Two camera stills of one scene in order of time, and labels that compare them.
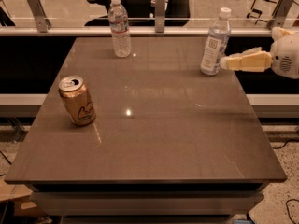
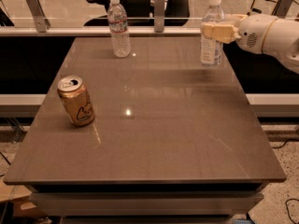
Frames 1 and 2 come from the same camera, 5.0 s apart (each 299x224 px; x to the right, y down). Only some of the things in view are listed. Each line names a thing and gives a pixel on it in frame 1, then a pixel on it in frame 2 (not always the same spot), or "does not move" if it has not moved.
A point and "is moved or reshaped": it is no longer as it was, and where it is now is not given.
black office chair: [138, 0] does not move
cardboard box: [20, 194] does not move
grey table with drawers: [169, 144] does not move
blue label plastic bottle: [217, 43] is moved or reshaped
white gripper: [285, 57] to [252, 34]
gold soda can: [78, 100] does not move
